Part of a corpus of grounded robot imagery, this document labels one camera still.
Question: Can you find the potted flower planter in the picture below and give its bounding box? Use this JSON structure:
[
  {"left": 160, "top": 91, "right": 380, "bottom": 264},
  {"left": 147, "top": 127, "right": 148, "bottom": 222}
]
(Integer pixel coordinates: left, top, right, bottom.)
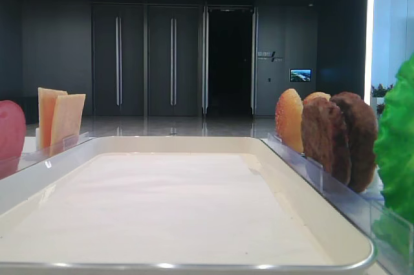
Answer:
[{"left": 371, "top": 83, "right": 393, "bottom": 116}]

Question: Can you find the dark brown meat patty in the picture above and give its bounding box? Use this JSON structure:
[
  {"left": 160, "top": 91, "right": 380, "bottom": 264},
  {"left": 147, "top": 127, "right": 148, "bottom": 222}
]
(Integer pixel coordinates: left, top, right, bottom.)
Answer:
[{"left": 331, "top": 92, "right": 378, "bottom": 193}]

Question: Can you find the red tomato slice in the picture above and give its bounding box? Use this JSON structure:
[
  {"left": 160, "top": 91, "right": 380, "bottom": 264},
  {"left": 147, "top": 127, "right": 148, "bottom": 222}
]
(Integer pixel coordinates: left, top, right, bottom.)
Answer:
[{"left": 1, "top": 100, "right": 26, "bottom": 160}]

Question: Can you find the right clear acrylic rack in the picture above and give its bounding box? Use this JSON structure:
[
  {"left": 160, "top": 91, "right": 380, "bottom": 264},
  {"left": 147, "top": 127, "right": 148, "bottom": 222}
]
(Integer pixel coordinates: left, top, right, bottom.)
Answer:
[{"left": 262, "top": 133, "right": 413, "bottom": 274}]

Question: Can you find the left clear acrylic rack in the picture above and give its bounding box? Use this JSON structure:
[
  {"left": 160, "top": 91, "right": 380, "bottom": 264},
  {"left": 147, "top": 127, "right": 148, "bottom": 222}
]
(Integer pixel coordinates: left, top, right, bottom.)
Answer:
[{"left": 1, "top": 132, "right": 91, "bottom": 179}]

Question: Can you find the wall mounted display screen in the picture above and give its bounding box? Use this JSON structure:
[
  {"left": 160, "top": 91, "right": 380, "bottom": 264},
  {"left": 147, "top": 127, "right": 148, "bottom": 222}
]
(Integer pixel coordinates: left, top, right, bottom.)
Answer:
[{"left": 289, "top": 69, "right": 312, "bottom": 82}]

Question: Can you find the orange cheese slice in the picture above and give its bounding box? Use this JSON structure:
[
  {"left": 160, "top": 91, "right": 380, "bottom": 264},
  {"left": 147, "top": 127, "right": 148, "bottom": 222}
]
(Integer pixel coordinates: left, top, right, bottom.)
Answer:
[{"left": 38, "top": 87, "right": 68, "bottom": 149}]

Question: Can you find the plain golden bun half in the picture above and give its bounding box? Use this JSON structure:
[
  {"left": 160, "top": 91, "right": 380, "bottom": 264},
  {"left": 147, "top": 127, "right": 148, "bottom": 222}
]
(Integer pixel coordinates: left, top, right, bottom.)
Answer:
[{"left": 303, "top": 92, "right": 331, "bottom": 105}]

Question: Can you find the sesame bun top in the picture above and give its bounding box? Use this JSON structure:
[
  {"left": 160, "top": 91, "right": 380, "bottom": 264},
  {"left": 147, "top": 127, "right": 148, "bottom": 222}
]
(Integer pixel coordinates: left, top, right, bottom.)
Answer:
[{"left": 275, "top": 89, "right": 303, "bottom": 153}]

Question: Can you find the white rectangular metal tray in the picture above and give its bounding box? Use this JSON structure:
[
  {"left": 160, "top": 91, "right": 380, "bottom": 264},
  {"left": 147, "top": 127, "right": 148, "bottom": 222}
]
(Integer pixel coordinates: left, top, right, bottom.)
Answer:
[{"left": 1, "top": 137, "right": 376, "bottom": 274}]

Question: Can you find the clear acrylic rack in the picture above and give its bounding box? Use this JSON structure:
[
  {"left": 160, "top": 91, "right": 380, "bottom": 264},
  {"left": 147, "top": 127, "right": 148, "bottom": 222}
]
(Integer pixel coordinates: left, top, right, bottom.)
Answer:
[
  {"left": 262, "top": 133, "right": 413, "bottom": 274},
  {"left": 1, "top": 132, "right": 91, "bottom": 179}
]

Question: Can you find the green lettuce leaf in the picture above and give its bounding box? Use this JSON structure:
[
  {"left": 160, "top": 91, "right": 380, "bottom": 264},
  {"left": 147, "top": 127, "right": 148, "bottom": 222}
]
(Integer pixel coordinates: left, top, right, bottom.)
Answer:
[{"left": 372, "top": 54, "right": 414, "bottom": 243}]

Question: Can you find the white paper tray liner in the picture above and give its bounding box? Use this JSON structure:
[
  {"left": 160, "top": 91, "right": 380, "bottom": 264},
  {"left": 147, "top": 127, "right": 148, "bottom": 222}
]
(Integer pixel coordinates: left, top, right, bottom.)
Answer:
[{"left": 1, "top": 154, "right": 331, "bottom": 265}]

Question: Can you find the pale yellow cheese slice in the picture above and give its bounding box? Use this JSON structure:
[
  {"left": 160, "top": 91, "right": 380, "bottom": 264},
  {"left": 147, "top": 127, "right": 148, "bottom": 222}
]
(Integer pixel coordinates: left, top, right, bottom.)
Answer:
[{"left": 50, "top": 94, "right": 86, "bottom": 152}]

